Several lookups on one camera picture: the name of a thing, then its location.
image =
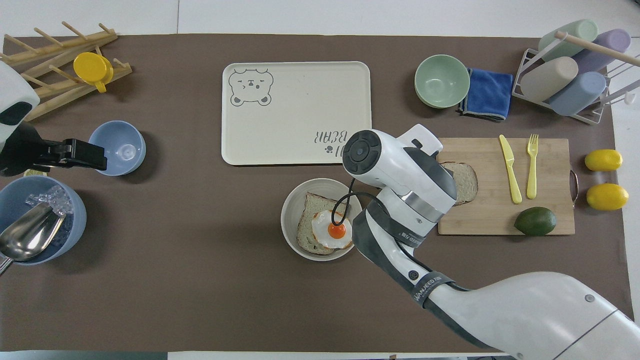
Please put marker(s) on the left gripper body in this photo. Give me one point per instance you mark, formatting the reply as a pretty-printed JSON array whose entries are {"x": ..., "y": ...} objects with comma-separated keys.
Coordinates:
[{"x": 22, "y": 150}]

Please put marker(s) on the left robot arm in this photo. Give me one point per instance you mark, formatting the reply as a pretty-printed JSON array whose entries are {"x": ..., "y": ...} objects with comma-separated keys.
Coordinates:
[{"x": 12, "y": 85}]

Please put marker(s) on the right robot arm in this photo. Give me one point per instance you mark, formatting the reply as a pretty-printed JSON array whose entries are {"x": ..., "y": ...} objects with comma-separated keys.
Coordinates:
[{"x": 525, "y": 310}]

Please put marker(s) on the clear ice cubes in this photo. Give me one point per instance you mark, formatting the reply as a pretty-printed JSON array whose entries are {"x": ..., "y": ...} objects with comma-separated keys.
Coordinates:
[{"x": 55, "y": 197}]

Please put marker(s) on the metal scoop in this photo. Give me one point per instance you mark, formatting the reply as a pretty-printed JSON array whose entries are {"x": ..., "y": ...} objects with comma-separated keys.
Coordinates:
[{"x": 27, "y": 235}]

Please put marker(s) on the blue ice bucket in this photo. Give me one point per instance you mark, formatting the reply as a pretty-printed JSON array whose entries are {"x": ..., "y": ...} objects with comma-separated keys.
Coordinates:
[{"x": 75, "y": 220}]

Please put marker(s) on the wooden drying rack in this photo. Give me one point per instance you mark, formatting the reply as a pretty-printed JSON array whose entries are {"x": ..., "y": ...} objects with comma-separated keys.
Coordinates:
[{"x": 60, "y": 57}]

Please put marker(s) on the light blue bowl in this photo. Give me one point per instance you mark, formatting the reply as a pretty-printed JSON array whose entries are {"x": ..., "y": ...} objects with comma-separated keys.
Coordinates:
[{"x": 122, "y": 147}]

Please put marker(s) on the yellow cup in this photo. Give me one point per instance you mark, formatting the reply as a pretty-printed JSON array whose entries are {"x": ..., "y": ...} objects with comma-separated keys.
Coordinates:
[{"x": 92, "y": 67}]

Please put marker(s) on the cream bowl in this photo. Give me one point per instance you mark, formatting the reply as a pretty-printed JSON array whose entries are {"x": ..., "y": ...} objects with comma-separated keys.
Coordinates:
[{"x": 290, "y": 220}]

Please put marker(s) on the cream tray with bear print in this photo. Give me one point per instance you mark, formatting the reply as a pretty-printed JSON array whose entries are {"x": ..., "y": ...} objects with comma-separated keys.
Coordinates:
[{"x": 300, "y": 100}]

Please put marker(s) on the bread slice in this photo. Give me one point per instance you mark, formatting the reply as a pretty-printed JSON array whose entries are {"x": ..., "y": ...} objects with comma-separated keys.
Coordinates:
[
  {"x": 307, "y": 225},
  {"x": 466, "y": 182}
]

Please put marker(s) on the fried egg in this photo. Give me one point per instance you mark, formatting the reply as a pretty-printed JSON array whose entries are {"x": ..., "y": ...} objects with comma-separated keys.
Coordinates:
[{"x": 332, "y": 235}]

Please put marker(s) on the green bowl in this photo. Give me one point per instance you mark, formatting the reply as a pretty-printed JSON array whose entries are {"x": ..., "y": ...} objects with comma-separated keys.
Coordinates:
[{"x": 442, "y": 80}]

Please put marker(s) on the blue cloth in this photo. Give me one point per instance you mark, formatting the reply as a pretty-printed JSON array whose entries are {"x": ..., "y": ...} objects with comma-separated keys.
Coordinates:
[{"x": 490, "y": 92}]

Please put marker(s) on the yellow plastic knife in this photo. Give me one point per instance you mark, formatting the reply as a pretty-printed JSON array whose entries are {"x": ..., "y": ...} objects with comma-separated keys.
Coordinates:
[{"x": 510, "y": 167}]

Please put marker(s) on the yellow plastic fork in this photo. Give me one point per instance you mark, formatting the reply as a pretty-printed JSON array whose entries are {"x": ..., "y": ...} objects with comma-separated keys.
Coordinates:
[{"x": 532, "y": 170}]

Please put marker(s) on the green avocado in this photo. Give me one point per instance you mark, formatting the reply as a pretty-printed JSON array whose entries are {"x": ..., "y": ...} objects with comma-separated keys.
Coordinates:
[{"x": 535, "y": 221}]

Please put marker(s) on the wooden cutting board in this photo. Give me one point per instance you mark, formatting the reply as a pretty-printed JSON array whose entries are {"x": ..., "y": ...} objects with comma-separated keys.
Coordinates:
[{"x": 550, "y": 175}]

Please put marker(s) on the beige tumbler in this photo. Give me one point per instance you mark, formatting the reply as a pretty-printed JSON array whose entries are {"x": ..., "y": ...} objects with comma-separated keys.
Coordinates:
[{"x": 550, "y": 77}]

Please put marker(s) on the grey-blue tumbler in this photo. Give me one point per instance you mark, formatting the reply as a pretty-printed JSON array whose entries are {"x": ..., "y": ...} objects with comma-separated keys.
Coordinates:
[{"x": 577, "y": 95}]

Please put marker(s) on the green tumbler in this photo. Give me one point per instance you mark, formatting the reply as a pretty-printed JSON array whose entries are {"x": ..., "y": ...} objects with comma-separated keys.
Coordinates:
[{"x": 575, "y": 35}]

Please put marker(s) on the yellow lemon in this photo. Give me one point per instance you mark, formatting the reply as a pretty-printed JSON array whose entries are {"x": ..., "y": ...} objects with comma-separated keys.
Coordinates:
[
  {"x": 603, "y": 160},
  {"x": 607, "y": 196}
]

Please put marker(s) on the wooden rod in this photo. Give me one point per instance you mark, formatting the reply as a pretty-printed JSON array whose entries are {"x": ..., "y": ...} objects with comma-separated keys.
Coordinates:
[{"x": 595, "y": 47}]

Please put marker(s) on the purple tumbler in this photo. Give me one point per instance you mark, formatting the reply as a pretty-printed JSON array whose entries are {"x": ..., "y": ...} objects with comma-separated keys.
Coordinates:
[{"x": 607, "y": 47}]

